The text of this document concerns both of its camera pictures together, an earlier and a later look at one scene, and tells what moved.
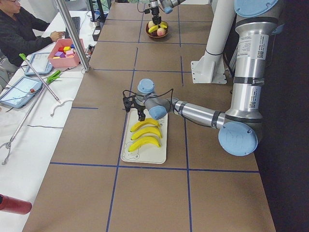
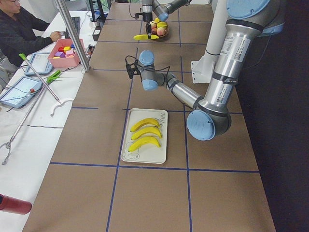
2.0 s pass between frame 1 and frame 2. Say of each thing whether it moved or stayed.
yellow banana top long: stayed
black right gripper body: moved
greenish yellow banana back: stayed
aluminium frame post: stayed
